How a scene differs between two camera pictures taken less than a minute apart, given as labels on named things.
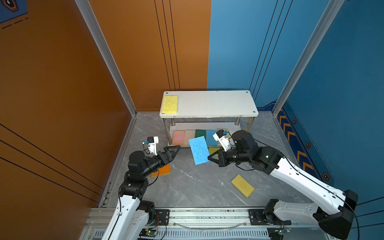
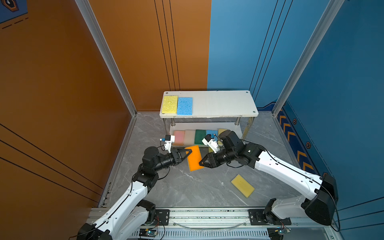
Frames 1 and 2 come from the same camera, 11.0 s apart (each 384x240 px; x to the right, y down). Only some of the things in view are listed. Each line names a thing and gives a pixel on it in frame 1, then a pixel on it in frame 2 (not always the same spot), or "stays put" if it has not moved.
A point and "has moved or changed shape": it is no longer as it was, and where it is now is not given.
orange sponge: (165, 170) has moved or changed shape
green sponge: (199, 133) stays put
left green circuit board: (148, 232) stays put
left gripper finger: (167, 157) -> (182, 158)
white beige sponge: (189, 134) stays put
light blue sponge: (199, 150) -> (185, 106)
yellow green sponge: (170, 104) stays put
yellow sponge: (242, 185) stays put
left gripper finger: (172, 150) -> (183, 153)
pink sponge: (178, 137) stays put
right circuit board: (282, 231) stays put
